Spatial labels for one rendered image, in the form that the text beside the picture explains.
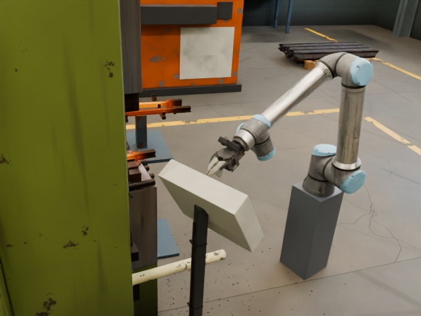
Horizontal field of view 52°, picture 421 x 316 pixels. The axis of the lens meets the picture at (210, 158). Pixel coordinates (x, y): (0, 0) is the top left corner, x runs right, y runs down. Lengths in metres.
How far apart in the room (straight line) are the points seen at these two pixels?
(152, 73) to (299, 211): 3.33
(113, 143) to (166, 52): 4.09
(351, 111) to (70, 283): 1.47
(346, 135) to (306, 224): 0.67
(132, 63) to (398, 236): 2.49
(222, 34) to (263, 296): 3.69
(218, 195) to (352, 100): 1.00
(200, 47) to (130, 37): 3.96
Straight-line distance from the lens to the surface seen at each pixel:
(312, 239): 2.67
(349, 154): 2.31
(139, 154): 1.97
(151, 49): 5.40
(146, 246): 2.09
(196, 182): 1.44
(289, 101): 2.10
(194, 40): 5.50
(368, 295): 2.92
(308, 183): 2.57
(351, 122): 2.22
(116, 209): 1.55
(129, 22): 1.60
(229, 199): 1.36
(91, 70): 1.32
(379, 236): 3.43
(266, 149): 1.93
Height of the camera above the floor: 1.94
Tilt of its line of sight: 28 degrees down
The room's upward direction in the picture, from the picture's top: 3 degrees clockwise
